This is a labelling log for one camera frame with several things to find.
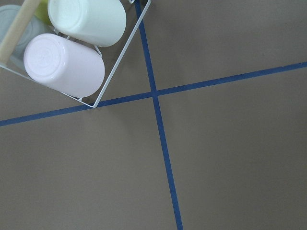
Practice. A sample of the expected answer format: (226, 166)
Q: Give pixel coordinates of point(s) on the white plastic cup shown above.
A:
(98, 22)

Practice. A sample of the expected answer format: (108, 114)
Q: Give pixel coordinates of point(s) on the pink plastic cup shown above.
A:
(64, 65)

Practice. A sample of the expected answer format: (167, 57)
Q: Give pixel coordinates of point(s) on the grey-blue plastic cup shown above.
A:
(35, 27)

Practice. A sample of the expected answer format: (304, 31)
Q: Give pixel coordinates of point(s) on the yellow plastic cup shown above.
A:
(42, 12)

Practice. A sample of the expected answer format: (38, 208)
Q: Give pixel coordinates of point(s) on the white wire cup rack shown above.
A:
(113, 70)

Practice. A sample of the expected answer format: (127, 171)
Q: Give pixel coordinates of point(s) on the wooden rack handle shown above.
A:
(17, 29)

